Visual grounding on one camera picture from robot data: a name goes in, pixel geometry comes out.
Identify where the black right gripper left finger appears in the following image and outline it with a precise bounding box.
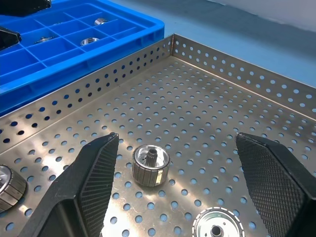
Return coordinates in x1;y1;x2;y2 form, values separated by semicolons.
18;132;120;237

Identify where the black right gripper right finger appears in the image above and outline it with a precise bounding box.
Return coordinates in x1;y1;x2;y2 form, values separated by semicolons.
235;132;316;237

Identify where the blue compartment tray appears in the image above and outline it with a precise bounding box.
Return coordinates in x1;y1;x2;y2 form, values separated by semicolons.
0;0;165;117

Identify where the perforated metal tray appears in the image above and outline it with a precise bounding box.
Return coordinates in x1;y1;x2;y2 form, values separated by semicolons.
0;33;316;237

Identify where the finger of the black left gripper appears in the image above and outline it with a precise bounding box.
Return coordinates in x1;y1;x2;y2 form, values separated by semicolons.
0;0;52;17
0;26;22;49

